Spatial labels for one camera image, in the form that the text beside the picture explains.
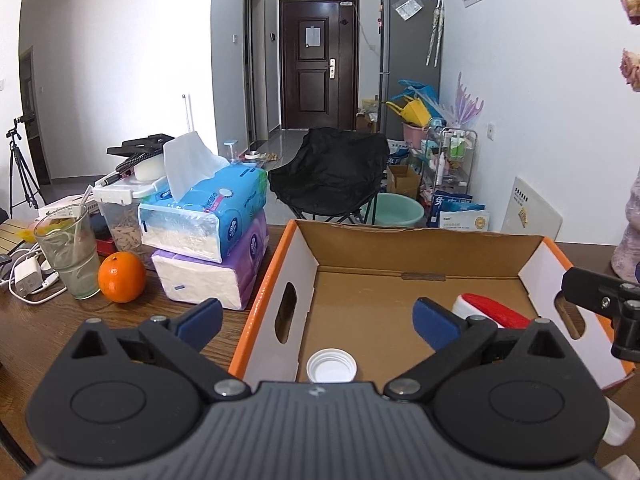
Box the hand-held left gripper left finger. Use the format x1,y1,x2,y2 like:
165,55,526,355
70,298,252,403

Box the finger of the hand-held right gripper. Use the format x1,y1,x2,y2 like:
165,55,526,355
560,267,640,361

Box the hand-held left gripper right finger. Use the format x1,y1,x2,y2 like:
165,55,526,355
384,297,569,403

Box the red cardboard box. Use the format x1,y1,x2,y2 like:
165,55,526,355
228,219,636,392

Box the white bottle cap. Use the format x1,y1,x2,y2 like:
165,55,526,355
306,348,358,383

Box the purple tissue pack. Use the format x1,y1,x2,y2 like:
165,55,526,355
151,208,271,310

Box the pink textured vase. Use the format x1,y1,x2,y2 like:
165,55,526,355
611,170,640,281

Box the orange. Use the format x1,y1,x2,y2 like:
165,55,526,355
97,251,147,304

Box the white panel board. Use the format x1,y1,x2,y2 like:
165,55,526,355
501,176,563,243

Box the blue and white package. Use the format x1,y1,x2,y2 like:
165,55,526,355
431,191,491,232

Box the green plastic basin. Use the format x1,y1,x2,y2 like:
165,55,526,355
372,192,426,228

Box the blue tissue pack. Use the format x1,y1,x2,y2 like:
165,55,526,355
138,131,268,263

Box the clear food container white lid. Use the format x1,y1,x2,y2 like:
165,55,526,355
92,172,168,271

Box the open cardboard carton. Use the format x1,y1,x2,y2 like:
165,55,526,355
386,164,422,201

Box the glass cup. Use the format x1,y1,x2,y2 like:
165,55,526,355
33,203,102,300

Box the white round container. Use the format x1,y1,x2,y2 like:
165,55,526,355
132,152,167,182

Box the white drinking straw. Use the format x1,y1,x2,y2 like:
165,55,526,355
71,185,94,261

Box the white charger adapter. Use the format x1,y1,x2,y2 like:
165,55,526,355
13,256,46,295

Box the pale pink box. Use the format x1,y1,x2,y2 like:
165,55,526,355
37,194,101,221

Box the black flat device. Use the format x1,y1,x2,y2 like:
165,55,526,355
106,133,176,173

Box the black folding chair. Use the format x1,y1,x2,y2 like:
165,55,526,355
268,127,391,225

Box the pink bucket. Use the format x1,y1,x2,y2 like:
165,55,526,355
401,122,428,151

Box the light wooden slat board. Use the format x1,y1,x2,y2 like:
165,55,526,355
0,220,38,258

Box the yellow plastic dustpan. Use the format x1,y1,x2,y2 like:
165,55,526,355
385,95,431,128

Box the purple plastic hangers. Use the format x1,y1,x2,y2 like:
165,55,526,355
442,72,485,128

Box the blue plastic stool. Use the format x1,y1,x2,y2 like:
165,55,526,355
397,78,441,111

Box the black tripod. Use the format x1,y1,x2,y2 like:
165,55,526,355
5,116,43,218

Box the dark brown door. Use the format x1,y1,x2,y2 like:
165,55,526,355
278,0,361,132

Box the grey refrigerator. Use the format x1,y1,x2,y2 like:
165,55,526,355
378,0,443,141

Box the white folded umbrella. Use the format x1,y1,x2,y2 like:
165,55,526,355
426,0,445,67

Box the clear plastic bag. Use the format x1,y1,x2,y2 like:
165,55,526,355
395,0,423,22

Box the white charger cable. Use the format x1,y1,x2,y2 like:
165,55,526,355
0,245,68,306

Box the metal wire rack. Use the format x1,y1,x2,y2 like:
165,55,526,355
419,127,478,201

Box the dark interior door frame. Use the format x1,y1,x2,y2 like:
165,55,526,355
243,0,267,147

